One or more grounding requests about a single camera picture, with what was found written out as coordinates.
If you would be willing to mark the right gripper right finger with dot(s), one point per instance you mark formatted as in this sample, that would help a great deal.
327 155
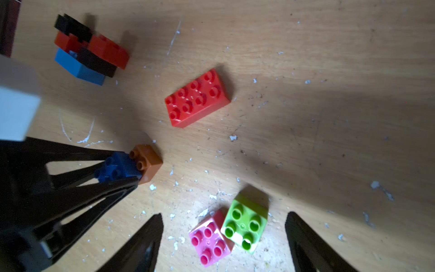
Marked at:
310 253

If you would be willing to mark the blue square lego brick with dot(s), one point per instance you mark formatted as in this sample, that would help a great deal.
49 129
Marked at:
116 167

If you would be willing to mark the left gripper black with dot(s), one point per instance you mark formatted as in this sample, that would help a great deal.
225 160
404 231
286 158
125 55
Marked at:
38 226

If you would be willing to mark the black lego brick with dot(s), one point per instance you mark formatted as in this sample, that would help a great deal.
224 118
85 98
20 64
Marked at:
95 63
69 25

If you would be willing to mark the orange brown lego brick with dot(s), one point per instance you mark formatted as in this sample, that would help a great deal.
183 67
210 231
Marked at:
147 162

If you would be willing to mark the light blue long lego brick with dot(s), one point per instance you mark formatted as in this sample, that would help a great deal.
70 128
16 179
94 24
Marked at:
70 63

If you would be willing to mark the red lego brick small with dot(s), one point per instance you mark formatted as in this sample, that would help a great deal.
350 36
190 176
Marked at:
69 43

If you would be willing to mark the green square lego brick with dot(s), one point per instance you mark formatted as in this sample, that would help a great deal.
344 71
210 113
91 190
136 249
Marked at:
245 223

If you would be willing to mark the pink square lego brick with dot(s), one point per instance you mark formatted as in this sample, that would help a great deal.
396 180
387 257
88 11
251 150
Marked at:
210 244

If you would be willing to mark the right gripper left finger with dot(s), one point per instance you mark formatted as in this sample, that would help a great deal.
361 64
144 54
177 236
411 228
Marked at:
140 252

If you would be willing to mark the red orange lego brick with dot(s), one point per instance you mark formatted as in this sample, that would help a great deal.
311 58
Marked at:
109 51

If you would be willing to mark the red long lego brick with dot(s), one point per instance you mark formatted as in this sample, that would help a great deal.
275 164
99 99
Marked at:
196 100

